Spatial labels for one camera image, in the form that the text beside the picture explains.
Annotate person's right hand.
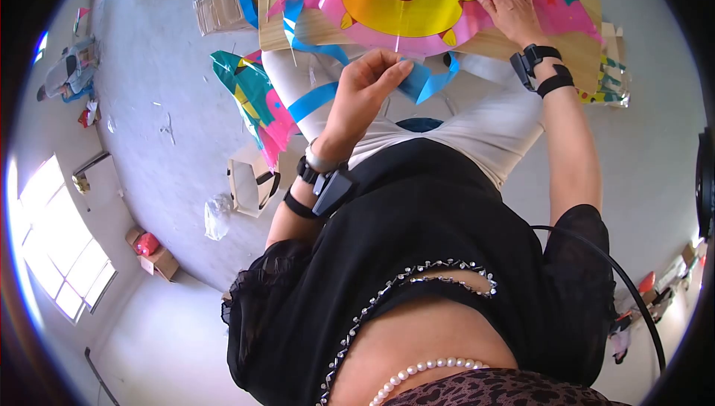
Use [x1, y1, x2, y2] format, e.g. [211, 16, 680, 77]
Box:
[470, 0, 553, 49]

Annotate person's left hand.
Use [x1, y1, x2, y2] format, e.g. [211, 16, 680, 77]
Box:
[311, 49, 414, 163]

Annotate person's left index finger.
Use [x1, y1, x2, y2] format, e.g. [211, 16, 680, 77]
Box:
[349, 49, 405, 72]

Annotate person's left thumb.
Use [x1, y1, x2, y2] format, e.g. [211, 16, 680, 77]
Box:
[373, 61, 414, 101]

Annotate long blue ribbon strip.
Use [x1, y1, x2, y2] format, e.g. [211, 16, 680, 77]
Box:
[282, 0, 460, 124]

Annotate yellow cartoon face kite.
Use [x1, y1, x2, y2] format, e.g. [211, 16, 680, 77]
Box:
[267, 0, 604, 58]

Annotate wooden work board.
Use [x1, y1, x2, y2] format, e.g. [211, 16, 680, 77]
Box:
[258, 0, 603, 95]

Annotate black wrist band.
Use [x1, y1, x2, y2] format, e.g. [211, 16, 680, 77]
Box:
[509, 43, 576, 100]
[282, 155, 359, 220]

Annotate flat cardboard piece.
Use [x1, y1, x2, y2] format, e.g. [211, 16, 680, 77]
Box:
[600, 21, 626, 66]

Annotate stack of packed kites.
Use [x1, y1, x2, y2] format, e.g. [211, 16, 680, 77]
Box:
[578, 53, 632, 109]

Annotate pile of colourful kites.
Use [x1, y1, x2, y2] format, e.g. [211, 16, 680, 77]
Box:
[210, 50, 299, 171]

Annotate person's body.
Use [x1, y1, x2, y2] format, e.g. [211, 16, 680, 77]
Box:
[220, 138, 632, 406]

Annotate clear plastic bag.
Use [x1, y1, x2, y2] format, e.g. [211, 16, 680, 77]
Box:
[203, 194, 232, 241]

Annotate cardboard box with red bag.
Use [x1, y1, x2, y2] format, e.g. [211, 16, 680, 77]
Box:
[125, 226, 181, 283]

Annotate bright window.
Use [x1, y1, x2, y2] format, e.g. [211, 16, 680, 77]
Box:
[6, 154, 118, 326]

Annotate open cardboard box with handle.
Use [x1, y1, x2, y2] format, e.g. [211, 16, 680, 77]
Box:
[226, 146, 282, 218]

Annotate cluttered goods along wall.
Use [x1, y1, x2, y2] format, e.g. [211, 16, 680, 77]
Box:
[608, 241, 707, 365]

